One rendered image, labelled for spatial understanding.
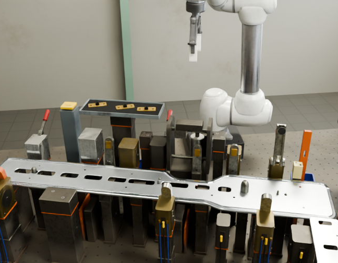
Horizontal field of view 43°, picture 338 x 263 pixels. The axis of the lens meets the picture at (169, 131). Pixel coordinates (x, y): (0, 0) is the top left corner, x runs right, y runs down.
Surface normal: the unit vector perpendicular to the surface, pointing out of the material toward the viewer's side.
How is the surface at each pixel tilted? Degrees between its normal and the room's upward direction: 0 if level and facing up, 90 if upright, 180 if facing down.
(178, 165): 0
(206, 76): 90
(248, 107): 91
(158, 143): 0
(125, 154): 90
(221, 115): 87
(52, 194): 0
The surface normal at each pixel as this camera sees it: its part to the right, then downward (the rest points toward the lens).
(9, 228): 0.99, 0.07
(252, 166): -0.01, -0.88
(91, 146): -0.17, 0.47
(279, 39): 0.11, 0.47
